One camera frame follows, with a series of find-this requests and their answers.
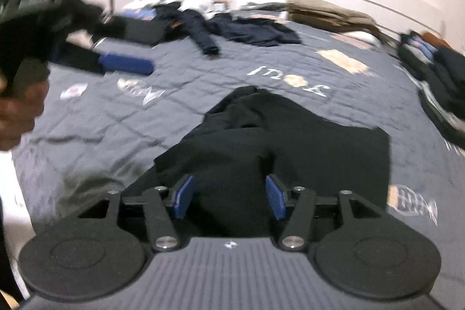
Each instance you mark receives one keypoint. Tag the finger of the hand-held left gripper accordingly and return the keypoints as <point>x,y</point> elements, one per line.
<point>123,63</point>
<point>127,29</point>

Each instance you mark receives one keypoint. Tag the small labelled box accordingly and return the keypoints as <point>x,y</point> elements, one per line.
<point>219,5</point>

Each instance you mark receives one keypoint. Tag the person's left hand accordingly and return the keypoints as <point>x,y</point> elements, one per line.
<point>18,121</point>

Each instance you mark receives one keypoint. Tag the white patterned bed sheet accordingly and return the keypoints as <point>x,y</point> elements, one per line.
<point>14,223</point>

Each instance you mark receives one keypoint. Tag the orange folded garment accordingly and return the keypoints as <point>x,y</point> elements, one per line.
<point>431,39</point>

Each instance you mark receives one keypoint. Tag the navy dotted garment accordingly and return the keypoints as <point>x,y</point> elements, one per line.
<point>196,26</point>

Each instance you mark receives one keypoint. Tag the stack of folded khaki clothes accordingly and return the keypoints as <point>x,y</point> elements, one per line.
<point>327,12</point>

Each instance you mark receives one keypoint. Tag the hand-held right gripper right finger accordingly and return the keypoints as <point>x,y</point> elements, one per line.
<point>276,197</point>

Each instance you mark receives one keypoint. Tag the grey printed quilt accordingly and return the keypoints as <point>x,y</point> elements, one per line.
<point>90,121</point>

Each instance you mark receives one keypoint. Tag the stack of folded dark clothes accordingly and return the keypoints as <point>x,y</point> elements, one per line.
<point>443,103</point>

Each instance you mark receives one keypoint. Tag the plain black garment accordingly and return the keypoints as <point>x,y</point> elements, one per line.
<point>272,143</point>

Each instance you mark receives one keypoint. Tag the plain navy garment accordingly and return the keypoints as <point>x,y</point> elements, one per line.
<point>261,32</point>

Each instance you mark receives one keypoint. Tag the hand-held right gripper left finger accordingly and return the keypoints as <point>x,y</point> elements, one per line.
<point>183,197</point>

